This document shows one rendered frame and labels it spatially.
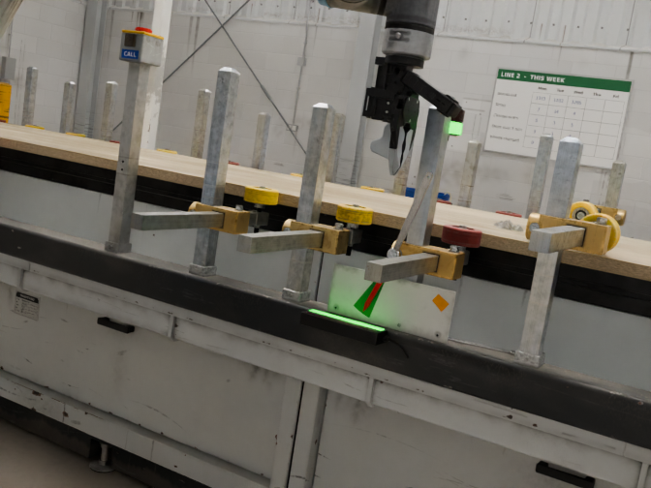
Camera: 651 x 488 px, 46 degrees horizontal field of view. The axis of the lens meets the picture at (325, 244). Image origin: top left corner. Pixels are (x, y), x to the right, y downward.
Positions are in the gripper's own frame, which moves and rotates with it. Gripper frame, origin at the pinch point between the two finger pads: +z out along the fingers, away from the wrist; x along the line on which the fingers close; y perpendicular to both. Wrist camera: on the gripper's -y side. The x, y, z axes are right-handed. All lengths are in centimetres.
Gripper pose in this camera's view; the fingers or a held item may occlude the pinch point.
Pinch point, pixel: (397, 168)
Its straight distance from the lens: 142.5
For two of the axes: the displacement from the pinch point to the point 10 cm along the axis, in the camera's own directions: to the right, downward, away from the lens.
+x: -4.8, 0.5, -8.8
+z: -1.5, 9.8, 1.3
